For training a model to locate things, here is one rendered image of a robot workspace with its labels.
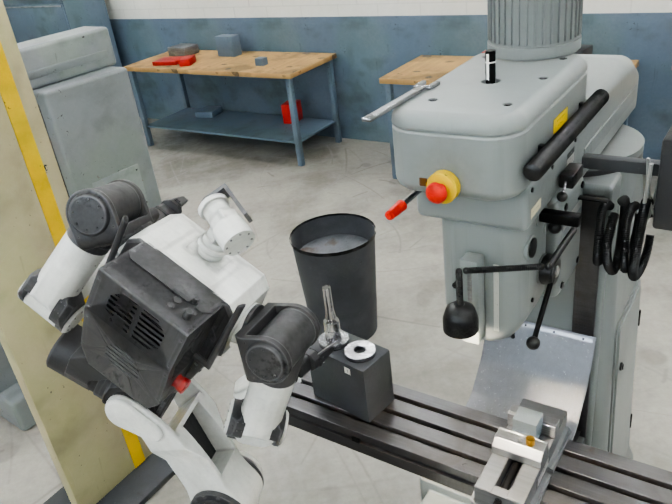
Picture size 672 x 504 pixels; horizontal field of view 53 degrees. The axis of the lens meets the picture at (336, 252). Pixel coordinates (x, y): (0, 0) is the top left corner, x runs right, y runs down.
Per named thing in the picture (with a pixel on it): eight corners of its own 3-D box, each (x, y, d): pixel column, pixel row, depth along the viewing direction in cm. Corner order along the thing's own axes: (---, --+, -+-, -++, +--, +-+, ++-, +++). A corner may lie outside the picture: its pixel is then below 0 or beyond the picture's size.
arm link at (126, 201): (87, 263, 130) (123, 210, 126) (50, 234, 130) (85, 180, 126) (115, 249, 141) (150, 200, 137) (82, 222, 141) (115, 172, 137)
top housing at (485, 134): (515, 209, 117) (515, 121, 110) (384, 190, 131) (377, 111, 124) (589, 123, 150) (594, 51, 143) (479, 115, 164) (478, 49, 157)
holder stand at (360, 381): (369, 423, 192) (362, 368, 182) (313, 395, 206) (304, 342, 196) (394, 400, 199) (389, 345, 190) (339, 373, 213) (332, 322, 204)
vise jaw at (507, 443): (540, 469, 161) (541, 457, 159) (491, 452, 168) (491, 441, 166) (548, 453, 166) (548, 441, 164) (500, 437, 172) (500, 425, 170)
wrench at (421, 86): (375, 123, 118) (374, 118, 117) (356, 121, 120) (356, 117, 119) (440, 84, 134) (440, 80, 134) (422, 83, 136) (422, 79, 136)
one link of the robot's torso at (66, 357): (37, 378, 150) (55, 326, 141) (71, 343, 161) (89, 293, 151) (146, 440, 151) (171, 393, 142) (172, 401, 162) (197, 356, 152)
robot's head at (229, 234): (214, 266, 125) (231, 232, 121) (189, 229, 130) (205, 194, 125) (242, 262, 130) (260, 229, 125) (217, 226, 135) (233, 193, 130)
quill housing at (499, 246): (522, 355, 148) (524, 226, 133) (437, 333, 159) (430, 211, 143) (549, 311, 161) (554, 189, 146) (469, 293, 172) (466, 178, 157)
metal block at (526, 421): (535, 444, 167) (536, 426, 164) (512, 436, 170) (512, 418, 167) (542, 430, 170) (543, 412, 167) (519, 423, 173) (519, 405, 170)
